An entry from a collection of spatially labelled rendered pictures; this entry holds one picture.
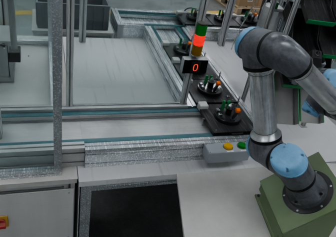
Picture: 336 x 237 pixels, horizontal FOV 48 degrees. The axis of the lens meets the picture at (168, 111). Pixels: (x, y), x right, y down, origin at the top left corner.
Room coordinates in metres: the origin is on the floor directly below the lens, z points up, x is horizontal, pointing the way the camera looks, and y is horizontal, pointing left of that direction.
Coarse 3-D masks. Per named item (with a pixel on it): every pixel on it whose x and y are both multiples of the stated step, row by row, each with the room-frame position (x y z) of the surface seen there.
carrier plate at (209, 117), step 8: (208, 104) 1.69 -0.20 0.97; (216, 104) 1.71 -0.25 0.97; (232, 104) 1.74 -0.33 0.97; (200, 112) 1.62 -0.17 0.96; (208, 112) 1.61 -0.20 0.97; (240, 112) 1.67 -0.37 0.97; (208, 120) 1.54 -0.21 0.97; (216, 120) 1.56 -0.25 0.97; (240, 120) 1.60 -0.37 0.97; (248, 120) 1.61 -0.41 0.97; (216, 128) 1.49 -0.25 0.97; (224, 128) 1.50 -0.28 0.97; (232, 128) 1.51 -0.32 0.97; (240, 128) 1.53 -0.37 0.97; (248, 128) 1.54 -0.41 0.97
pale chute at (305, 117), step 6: (300, 90) 1.77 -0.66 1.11; (300, 96) 1.71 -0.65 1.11; (306, 96) 1.76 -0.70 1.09; (300, 102) 1.69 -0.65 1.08; (300, 108) 1.67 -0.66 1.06; (300, 114) 1.65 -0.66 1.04; (306, 114) 1.69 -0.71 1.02; (300, 120) 1.62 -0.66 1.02; (306, 120) 1.67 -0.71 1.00; (312, 120) 1.68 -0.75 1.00; (318, 120) 1.69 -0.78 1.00
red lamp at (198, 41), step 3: (195, 36) 1.63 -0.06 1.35; (198, 36) 1.62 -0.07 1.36; (201, 36) 1.62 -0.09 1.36; (204, 36) 1.63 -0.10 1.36; (195, 39) 1.63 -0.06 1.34; (198, 39) 1.62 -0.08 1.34; (201, 39) 1.62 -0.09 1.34; (195, 42) 1.62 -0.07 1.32; (198, 42) 1.62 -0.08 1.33; (201, 42) 1.63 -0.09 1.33; (198, 45) 1.62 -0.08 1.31; (201, 45) 1.63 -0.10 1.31
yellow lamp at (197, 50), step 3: (192, 45) 1.64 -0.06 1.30; (195, 45) 1.63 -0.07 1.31; (192, 48) 1.63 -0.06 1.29; (195, 48) 1.62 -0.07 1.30; (198, 48) 1.62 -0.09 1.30; (201, 48) 1.63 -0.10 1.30; (192, 51) 1.63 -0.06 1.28; (195, 51) 1.62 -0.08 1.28; (198, 51) 1.62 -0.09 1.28; (201, 51) 1.64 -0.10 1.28; (192, 54) 1.63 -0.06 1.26; (195, 54) 1.62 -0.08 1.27; (198, 54) 1.62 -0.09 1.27
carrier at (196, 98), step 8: (192, 80) 1.89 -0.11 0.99; (200, 80) 1.94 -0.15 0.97; (208, 80) 1.95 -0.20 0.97; (192, 88) 1.83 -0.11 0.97; (200, 88) 1.81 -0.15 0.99; (208, 88) 1.82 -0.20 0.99; (224, 88) 1.90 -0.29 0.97; (192, 96) 1.74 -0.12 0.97; (200, 96) 1.76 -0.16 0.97; (208, 96) 1.77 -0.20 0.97; (216, 96) 1.79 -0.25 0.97; (224, 96) 1.81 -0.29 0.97; (232, 96) 1.82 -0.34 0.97
